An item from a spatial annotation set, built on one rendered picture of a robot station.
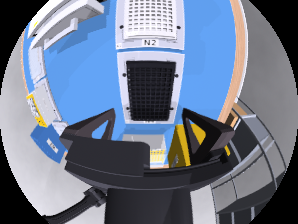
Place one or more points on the yellow open box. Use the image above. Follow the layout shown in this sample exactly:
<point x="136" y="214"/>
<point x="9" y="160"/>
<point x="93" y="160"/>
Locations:
<point x="178" y="153"/>

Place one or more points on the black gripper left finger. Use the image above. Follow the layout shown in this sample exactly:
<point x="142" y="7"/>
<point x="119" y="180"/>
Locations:
<point x="86" y="127"/>

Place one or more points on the blue bench mat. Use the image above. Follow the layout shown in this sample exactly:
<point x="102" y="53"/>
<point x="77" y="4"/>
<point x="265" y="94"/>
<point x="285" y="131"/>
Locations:
<point x="82" y="67"/>

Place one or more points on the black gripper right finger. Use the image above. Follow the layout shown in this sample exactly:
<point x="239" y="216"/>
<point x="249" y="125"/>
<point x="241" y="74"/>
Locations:
<point x="218" y="135"/>

